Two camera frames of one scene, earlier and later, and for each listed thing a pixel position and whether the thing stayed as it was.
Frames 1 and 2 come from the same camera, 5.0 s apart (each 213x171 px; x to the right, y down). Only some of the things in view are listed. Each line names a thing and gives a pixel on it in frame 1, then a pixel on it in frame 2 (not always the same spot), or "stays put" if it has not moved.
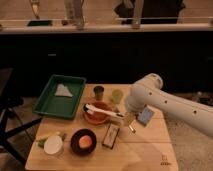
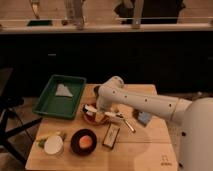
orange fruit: (85, 142) stays put
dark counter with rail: (107, 51) stays put
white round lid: (53, 145) stays put
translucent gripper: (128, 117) -> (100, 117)
